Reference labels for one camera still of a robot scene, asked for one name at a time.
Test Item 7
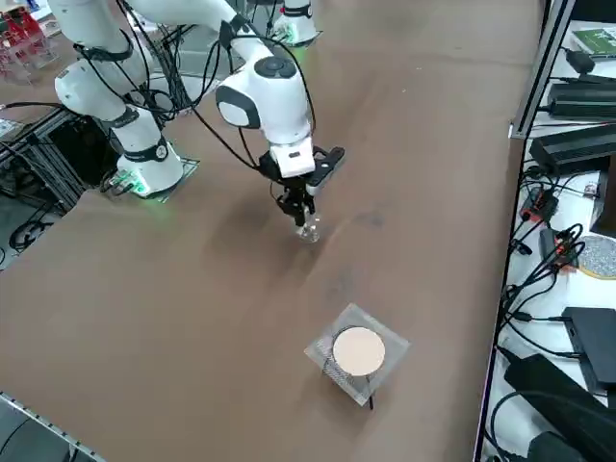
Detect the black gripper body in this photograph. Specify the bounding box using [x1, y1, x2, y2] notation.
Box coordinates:
[259, 151, 318, 199]

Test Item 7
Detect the glass alcohol lamp with wick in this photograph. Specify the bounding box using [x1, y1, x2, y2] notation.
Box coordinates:
[295, 218, 321, 244]

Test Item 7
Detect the small black plug adapter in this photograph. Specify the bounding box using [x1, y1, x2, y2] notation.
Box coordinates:
[538, 227, 557, 259]

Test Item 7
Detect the black power brick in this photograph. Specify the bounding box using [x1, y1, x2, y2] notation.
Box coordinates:
[547, 81, 616, 121]
[528, 125, 616, 177]

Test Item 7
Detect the round glittery coaster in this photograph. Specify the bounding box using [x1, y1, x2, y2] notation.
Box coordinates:
[578, 234, 616, 280]

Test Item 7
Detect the dark box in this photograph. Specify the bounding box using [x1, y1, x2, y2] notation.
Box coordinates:
[589, 158, 616, 238]

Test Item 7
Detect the clear shelf with red packets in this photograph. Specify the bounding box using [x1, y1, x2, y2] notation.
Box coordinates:
[0, 9, 62, 86]

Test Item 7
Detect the small black power adapter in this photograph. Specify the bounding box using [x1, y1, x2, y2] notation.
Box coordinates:
[565, 47, 598, 74]

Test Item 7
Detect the flat black electronics box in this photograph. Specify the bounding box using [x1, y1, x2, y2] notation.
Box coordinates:
[561, 306, 616, 397]

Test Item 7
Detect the green printed box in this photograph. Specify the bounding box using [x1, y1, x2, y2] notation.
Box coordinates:
[571, 27, 616, 60]

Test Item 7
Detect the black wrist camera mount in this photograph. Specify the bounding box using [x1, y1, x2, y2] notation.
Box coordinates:
[307, 146, 347, 198]

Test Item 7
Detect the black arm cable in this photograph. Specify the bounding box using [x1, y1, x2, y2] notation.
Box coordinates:
[190, 18, 270, 174]
[230, 13, 319, 145]

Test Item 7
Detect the wire gauze with ceramic disc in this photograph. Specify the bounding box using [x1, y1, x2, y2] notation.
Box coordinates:
[304, 302, 412, 403]

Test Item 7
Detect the black metal rack frame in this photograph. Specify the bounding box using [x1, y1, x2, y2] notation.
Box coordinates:
[0, 103, 121, 216]

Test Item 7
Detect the aluminium frame profile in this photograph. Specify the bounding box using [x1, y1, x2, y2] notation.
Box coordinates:
[508, 0, 577, 141]
[0, 392, 105, 462]

